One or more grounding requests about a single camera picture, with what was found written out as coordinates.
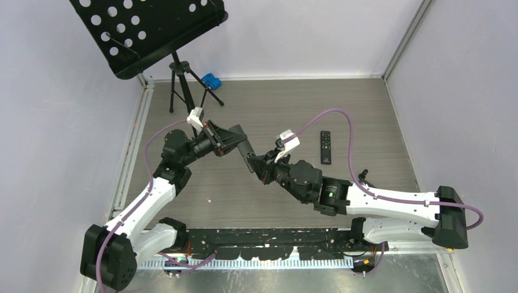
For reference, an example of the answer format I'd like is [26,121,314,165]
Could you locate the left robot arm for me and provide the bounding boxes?
[79,120,247,291]

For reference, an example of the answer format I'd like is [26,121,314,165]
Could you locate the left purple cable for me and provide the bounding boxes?
[97,119,189,293]

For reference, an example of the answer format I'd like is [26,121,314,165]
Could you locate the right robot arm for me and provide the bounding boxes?
[245,151,469,251]

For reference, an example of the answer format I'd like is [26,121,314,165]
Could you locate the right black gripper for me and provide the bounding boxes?
[248,148,308,204]

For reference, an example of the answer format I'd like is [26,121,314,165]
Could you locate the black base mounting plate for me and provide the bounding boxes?
[177,228,372,261]

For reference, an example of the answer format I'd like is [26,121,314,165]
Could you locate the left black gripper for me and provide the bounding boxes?
[180,120,246,166]

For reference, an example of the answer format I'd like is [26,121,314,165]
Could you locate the black remote control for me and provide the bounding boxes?
[230,125,255,173]
[320,131,332,165]

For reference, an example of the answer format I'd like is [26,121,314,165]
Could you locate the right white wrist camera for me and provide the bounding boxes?
[274,129,300,163]

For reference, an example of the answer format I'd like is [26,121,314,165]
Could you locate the black tripod stand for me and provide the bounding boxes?
[169,51,225,114]

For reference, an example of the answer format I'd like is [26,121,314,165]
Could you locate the small black peg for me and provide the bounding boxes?
[358,169,368,181]

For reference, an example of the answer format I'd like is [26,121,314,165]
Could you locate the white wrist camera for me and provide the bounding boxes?
[274,129,300,163]
[186,107,204,131]

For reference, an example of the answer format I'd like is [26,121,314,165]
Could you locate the blue plastic object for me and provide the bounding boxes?
[202,73,222,90]

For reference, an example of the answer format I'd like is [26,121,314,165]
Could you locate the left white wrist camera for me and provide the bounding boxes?
[186,107,204,131]

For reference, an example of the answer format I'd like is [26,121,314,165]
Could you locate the black perforated music stand desk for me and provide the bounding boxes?
[70,1,228,80]

